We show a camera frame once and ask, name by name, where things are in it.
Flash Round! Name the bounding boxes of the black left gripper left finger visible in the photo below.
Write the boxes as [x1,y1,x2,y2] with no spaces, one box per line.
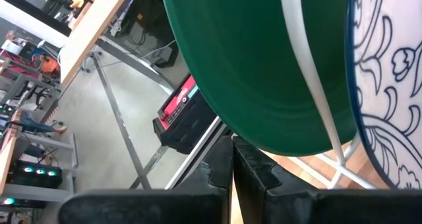
[59,136,234,224]

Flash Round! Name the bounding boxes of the person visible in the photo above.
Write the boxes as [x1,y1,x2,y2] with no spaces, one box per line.
[9,113,69,134]

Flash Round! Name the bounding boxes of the white blue floral plate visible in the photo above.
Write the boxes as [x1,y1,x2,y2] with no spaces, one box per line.
[346,0,422,190]

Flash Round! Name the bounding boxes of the white wire dish rack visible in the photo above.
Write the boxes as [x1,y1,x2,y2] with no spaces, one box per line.
[280,0,380,190]

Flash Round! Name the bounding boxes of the red black power station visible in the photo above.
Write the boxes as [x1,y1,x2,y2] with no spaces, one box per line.
[152,74,218,155]

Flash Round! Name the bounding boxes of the black computer case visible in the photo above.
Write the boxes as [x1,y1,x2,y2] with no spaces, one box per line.
[111,0,181,69]

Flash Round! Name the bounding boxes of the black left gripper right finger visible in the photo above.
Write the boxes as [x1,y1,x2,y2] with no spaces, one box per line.
[233,136,422,224]

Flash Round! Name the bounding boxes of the dark green plate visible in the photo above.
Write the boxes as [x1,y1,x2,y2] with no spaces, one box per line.
[160,0,359,157]

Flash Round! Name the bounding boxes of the wooden top desk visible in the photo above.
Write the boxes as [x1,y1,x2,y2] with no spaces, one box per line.
[61,0,181,190]

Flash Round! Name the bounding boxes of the black computer green lights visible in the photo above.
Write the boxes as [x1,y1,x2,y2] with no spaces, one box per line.
[9,159,63,189]

